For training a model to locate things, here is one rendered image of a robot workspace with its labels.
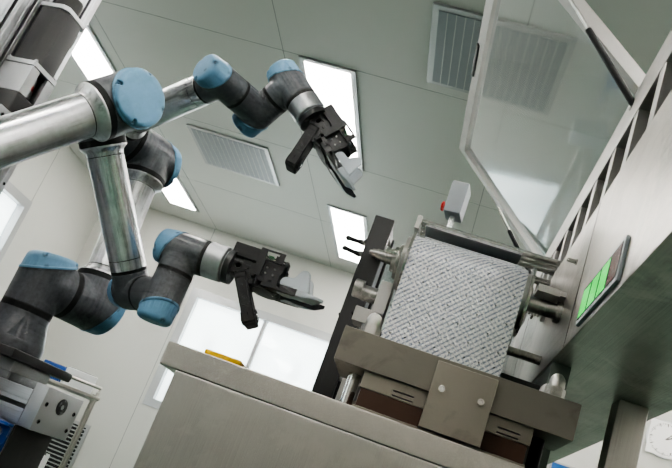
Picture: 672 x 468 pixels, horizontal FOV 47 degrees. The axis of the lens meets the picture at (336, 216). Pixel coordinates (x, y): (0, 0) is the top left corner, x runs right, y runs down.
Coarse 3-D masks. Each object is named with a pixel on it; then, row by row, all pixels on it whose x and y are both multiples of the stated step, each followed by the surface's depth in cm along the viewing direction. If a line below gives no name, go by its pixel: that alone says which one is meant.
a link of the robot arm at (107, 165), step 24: (96, 144) 156; (120, 144) 159; (96, 168) 158; (120, 168) 159; (96, 192) 159; (120, 192) 159; (120, 216) 159; (120, 240) 160; (120, 264) 160; (144, 264) 163; (120, 288) 161
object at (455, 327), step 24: (408, 288) 153; (432, 288) 152; (408, 312) 151; (432, 312) 151; (456, 312) 150; (480, 312) 150; (504, 312) 150; (384, 336) 149; (408, 336) 149; (432, 336) 149; (456, 336) 149; (480, 336) 148; (504, 336) 148; (456, 360) 147; (480, 360) 147
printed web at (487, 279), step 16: (416, 240) 158; (432, 240) 184; (416, 256) 155; (432, 256) 155; (448, 256) 155; (464, 256) 156; (480, 256) 157; (416, 272) 154; (432, 272) 154; (448, 272) 154; (464, 272) 153; (480, 272) 153; (496, 272) 153; (512, 272) 154; (448, 288) 152; (464, 288) 152; (480, 288) 152; (496, 288) 152; (512, 288) 151; (496, 304) 150; (512, 304) 150
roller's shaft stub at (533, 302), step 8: (528, 304) 155; (536, 304) 155; (544, 304) 155; (552, 304) 155; (560, 304) 154; (536, 312) 155; (544, 312) 155; (552, 312) 154; (560, 312) 153; (552, 320) 155
